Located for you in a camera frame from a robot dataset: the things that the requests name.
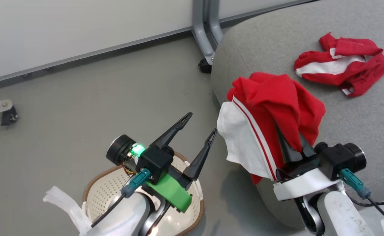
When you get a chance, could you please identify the black caster under frame post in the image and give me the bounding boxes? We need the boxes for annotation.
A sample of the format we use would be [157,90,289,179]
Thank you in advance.
[198,58,212,74]

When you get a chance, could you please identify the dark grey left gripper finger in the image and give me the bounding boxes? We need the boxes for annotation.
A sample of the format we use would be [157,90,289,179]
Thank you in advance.
[150,112,193,150]
[183,128,218,181]

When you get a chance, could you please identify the red shirt with white panel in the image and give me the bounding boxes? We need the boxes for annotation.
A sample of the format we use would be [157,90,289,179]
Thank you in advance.
[217,72,326,186]

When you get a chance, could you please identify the grey fabric sofa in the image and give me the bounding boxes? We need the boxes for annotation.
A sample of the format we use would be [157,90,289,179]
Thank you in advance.
[211,0,384,230]

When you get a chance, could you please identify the red garment with white band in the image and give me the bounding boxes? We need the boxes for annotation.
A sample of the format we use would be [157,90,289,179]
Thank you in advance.
[294,32,384,98]

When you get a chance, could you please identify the black cable teal plug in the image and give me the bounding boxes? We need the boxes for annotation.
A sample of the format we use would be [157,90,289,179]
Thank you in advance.
[340,168,384,230]
[91,168,152,228]

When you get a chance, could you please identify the black caster under foot bracket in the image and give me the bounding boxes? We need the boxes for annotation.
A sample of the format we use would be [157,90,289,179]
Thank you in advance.
[1,106,19,126]

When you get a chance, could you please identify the white fabric piece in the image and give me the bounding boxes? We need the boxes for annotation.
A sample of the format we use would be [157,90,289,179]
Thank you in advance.
[43,186,93,235]

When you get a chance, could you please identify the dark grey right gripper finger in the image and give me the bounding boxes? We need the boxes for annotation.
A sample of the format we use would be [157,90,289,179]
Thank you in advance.
[299,132,315,158]
[276,126,303,164]

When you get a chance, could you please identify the left black cable teal plug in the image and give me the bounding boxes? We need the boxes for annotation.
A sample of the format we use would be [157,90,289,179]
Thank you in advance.
[91,168,152,228]

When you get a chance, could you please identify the grey baseboard rail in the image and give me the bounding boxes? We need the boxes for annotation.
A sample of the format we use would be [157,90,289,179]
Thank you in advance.
[0,0,320,87]

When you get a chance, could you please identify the right black cable teal plug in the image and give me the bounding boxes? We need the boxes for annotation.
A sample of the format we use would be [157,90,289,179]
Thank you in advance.
[340,168,384,230]

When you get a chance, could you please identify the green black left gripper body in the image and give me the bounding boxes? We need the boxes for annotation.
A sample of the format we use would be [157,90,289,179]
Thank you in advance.
[146,166,193,214]

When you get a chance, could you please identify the grey metal frame post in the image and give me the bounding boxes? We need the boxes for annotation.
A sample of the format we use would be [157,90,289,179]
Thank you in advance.
[191,0,225,66]

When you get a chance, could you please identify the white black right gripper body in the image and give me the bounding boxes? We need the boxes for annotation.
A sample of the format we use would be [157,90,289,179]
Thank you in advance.
[273,154,345,201]

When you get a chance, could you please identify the cream perforated laundry basket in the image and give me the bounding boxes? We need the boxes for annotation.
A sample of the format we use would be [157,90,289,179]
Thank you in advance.
[82,151,205,236]

